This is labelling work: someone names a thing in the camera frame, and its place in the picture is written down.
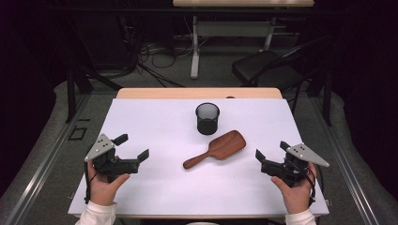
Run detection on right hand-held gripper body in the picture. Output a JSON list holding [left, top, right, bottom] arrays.
[[261, 142, 330, 188]]

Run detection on metal floor rail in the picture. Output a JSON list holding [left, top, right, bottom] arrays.
[[311, 93, 381, 225], [4, 93, 92, 225]]

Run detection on left hand-held gripper black cable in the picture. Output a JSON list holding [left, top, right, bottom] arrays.
[[84, 160, 99, 204]]

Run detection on white table mat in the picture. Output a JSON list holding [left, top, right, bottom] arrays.
[[68, 97, 330, 217]]

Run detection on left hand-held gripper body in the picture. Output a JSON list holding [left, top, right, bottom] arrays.
[[84, 133, 140, 184]]

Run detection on black floor cables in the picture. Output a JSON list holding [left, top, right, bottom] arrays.
[[125, 15, 207, 88]]

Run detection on black folding chair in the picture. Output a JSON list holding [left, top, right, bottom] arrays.
[[232, 35, 333, 115]]

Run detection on hand-held gripper black cable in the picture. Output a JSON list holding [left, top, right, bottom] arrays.
[[84, 160, 99, 204], [304, 167, 325, 208]]

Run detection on black mesh cup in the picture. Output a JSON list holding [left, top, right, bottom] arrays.
[[195, 102, 221, 136]]

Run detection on right hand-held gripper black cable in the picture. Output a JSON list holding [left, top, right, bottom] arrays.
[[304, 167, 325, 208]]

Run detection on light wooden table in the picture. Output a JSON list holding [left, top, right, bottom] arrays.
[[115, 87, 321, 219]]

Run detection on black metal stand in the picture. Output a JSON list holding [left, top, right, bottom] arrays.
[[64, 18, 125, 124]]

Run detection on person's right hand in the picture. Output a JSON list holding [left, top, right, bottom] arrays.
[[270, 161, 317, 215]]

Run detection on white-framed desk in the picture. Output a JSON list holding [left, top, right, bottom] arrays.
[[172, 0, 315, 80]]

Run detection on person's left hand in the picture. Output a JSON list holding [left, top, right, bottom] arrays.
[[86, 160, 130, 206]]

